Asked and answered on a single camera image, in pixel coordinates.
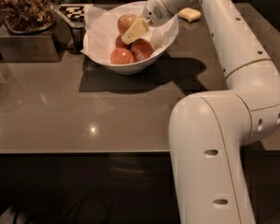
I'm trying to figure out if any left red apple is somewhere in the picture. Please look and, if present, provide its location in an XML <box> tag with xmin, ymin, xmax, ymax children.
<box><xmin>110</xmin><ymin>48</ymin><xmax>134</xmax><ymax>64</ymax></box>

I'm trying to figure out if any white bowl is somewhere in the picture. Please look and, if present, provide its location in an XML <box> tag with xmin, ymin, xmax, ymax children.
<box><xmin>82</xmin><ymin>1</ymin><xmax>180</xmax><ymax>77</ymax></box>

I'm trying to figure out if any hidden back red apple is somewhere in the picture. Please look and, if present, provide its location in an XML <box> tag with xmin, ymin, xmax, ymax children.
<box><xmin>115</xmin><ymin>35</ymin><xmax>130</xmax><ymax>49</ymax></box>

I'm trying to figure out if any black white patterned tag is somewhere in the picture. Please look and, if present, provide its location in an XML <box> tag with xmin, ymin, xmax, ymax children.
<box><xmin>57</xmin><ymin>4</ymin><xmax>90</xmax><ymax>29</ymax></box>

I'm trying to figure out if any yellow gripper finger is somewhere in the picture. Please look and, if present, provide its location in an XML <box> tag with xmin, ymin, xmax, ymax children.
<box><xmin>121</xmin><ymin>18</ymin><xmax>149</xmax><ymax>45</ymax></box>

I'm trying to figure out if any steel box stand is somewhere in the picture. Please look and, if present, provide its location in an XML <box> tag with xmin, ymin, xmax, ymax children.
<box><xmin>0</xmin><ymin>14</ymin><xmax>73</xmax><ymax>63</ymax></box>

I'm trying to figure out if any yellow sponge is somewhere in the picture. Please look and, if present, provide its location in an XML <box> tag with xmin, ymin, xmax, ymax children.
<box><xmin>177</xmin><ymin>7</ymin><xmax>202</xmax><ymax>22</ymax></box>

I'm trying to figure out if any red-yellow apple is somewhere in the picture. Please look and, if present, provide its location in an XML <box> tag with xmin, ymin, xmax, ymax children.
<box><xmin>118</xmin><ymin>14</ymin><xmax>138</xmax><ymax>35</ymax></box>

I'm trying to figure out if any white paper liner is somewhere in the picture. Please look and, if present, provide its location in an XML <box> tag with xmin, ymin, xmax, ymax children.
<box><xmin>79</xmin><ymin>0</ymin><xmax>179</xmax><ymax>65</ymax></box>

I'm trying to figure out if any right red apple with sticker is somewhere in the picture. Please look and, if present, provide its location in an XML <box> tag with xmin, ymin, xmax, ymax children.
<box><xmin>131</xmin><ymin>38</ymin><xmax>153</xmax><ymax>62</ymax></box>

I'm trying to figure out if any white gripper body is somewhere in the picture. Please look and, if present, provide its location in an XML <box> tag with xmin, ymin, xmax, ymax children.
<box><xmin>143</xmin><ymin>0</ymin><xmax>174</xmax><ymax>25</ymax></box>

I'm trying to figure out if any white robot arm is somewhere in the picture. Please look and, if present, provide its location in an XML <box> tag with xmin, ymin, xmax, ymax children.
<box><xmin>128</xmin><ymin>0</ymin><xmax>280</xmax><ymax>224</ymax></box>

